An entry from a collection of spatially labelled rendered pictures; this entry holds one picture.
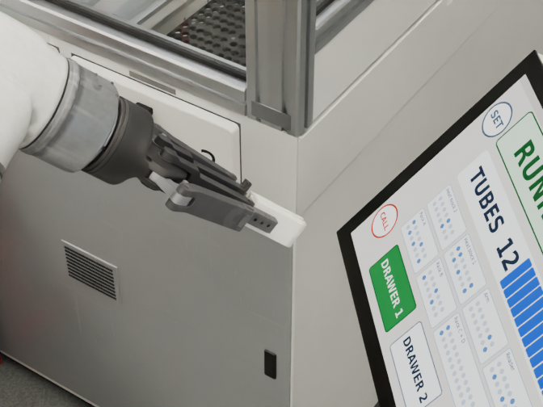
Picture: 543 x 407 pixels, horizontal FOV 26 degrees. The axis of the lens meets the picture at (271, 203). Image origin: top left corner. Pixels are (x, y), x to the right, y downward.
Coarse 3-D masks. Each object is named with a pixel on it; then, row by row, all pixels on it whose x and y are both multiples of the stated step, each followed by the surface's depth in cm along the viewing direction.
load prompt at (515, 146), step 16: (528, 112) 118; (512, 128) 119; (528, 128) 117; (496, 144) 120; (512, 144) 118; (528, 144) 116; (512, 160) 117; (528, 160) 115; (512, 176) 116; (528, 176) 114; (528, 192) 113; (528, 208) 112
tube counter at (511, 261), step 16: (512, 240) 112; (496, 256) 113; (512, 256) 111; (528, 256) 109; (496, 272) 112; (512, 272) 110; (528, 272) 108; (512, 288) 109; (528, 288) 107; (512, 304) 108; (528, 304) 107; (512, 320) 107; (528, 320) 106; (528, 336) 105; (528, 352) 104
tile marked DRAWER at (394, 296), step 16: (384, 256) 126; (400, 256) 124; (368, 272) 127; (384, 272) 125; (400, 272) 123; (384, 288) 124; (400, 288) 122; (384, 304) 123; (400, 304) 121; (416, 304) 119; (384, 320) 122; (400, 320) 120
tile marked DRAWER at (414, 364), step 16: (400, 336) 119; (416, 336) 117; (400, 352) 118; (416, 352) 116; (400, 368) 117; (416, 368) 115; (432, 368) 113; (400, 384) 116; (416, 384) 114; (432, 384) 112; (416, 400) 113; (432, 400) 111
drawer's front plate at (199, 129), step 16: (80, 64) 165; (112, 80) 162; (128, 80) 162; (128, 96) 162; (144, 96) 160; (160, 96) 160; (160, 112) 160; (176, 112) 158; (192, 112) 157; (208, 112) 157; (176, 128) 160; (192, 128) 158; (208, 128) 157; (224, 128) 155; (192, 144) 160; (208, 144) 158; (224, 144) 157; (224, 160) 159
